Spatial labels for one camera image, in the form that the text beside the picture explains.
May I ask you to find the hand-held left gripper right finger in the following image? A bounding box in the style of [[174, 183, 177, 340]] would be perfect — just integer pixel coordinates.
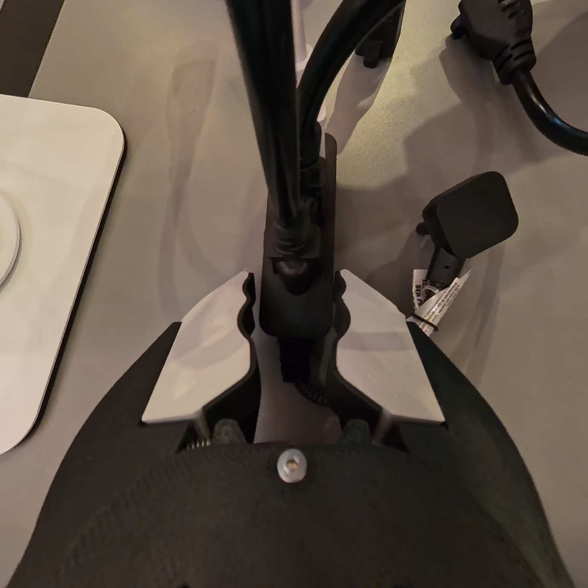
[[324, 269, 446, 445]]

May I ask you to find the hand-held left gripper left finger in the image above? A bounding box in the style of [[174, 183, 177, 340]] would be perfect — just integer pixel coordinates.
[[141, 272, 262, 444]]

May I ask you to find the black power strip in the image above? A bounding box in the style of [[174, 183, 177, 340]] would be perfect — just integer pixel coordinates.
[[258, 133, 338, 338]]

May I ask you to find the braided cord with plug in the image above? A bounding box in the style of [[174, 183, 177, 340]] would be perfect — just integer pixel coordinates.
[[278, 171, 520, 408]]

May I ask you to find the black power plug cable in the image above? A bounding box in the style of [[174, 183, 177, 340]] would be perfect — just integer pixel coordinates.
[[224, 0, 321, 295], [296, 0, 588, 199]]

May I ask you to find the white board with black edge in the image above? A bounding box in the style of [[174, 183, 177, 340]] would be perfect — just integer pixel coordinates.
[[0, 94, 126, 455]]

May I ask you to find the white cord warning label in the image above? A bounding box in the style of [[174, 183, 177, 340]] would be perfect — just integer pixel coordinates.
[[404, 269, 474, 338]]

